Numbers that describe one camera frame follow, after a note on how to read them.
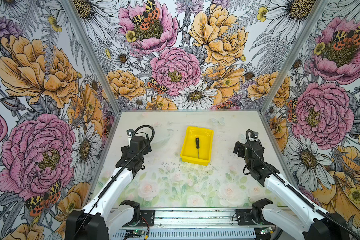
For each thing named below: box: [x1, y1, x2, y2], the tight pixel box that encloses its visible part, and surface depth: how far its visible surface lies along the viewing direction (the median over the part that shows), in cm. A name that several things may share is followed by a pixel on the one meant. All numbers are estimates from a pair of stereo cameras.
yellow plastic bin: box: [180, 126, 214, 166], surface depth 101 cm
